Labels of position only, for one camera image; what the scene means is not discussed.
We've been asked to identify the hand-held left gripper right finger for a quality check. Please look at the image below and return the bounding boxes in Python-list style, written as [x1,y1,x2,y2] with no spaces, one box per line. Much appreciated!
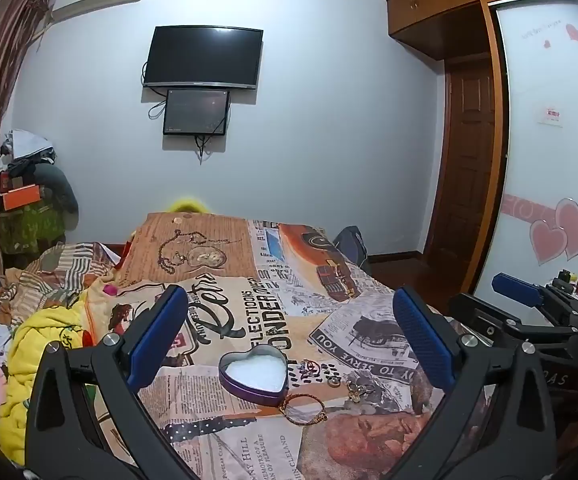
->
[391,285,557,480]

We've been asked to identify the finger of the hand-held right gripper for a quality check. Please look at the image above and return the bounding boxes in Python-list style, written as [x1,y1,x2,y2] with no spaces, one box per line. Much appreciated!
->
[491,272,578,329]
[448,292,578,357]

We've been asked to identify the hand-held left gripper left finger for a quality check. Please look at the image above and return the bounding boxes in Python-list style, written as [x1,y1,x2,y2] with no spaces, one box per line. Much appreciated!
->
[25,285,205,480]

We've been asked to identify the gold hoop earrings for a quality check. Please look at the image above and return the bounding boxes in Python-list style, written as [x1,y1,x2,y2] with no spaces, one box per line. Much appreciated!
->
[346,382,376,404]

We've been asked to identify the purple heart-shaped tin box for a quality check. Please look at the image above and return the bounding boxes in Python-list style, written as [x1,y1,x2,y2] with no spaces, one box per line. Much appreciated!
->
[218,345,290,406]

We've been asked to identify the gold and red bangle bracelet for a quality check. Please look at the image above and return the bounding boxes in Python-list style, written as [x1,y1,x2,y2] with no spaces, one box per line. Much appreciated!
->
[280,392,328,427]

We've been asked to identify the newspaper print bed sheet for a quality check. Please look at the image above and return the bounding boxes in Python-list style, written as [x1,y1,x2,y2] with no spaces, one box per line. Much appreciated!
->
[0,210,494,480]

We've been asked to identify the yellow blanket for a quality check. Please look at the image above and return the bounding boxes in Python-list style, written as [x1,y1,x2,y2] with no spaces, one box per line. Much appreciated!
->
[0,287,101,466]

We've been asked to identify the dark blue bag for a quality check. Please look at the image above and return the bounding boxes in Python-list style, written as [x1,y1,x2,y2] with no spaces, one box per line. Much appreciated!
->
[332,226,371,274]

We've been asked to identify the white heart-print wardrobe door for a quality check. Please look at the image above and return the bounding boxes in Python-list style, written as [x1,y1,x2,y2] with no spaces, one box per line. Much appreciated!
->
[471,0,578,306]

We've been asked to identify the brown wooden door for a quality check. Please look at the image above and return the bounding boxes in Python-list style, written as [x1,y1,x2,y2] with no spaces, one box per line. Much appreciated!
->
[425,55,500,264]

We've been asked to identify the pile of clothes and bags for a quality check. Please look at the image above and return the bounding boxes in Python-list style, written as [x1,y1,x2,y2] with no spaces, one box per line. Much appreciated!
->
[0,129,80,256]

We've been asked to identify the orange box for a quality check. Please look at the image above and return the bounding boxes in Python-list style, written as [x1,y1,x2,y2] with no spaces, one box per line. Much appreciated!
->
[2,184,41,212]

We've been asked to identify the wooden overhead cabinet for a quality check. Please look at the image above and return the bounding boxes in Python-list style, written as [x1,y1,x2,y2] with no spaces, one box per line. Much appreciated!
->
[386,0,572,61]

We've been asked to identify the small black wall monitor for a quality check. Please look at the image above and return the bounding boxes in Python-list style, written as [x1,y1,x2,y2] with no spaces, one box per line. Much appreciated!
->
[162,88,231,137]

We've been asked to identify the black wall television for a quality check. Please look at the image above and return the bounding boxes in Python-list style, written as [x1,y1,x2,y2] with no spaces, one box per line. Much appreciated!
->
[142,25,264,91]

